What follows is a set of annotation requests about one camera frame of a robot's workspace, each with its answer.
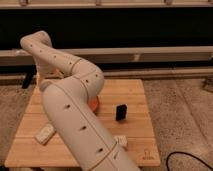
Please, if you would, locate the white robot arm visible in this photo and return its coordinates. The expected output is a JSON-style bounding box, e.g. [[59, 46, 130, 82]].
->
[[20, 31, 140, 171]]

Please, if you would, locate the orange ceramic bowl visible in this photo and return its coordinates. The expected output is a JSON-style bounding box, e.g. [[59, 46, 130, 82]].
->
[[89, 96, 99, 112]]

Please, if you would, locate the wooden table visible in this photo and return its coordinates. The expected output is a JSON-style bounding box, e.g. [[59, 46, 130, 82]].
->
[[5, 79, 160, 168]]

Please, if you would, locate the small black box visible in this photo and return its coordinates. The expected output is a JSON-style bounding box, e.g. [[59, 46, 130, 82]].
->
[[116, 104, 127, 121]]

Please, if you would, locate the clear plastic bottle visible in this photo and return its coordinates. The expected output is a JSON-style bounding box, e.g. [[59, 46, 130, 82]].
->
[[114, 135, 128, 148]]

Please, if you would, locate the black floor cable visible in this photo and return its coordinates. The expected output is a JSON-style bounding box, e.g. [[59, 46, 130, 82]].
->
[[165, 151, 213, 171]]

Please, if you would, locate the long metal rail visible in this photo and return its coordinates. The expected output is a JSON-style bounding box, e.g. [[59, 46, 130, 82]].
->
[[0, 46, 213, 66]]

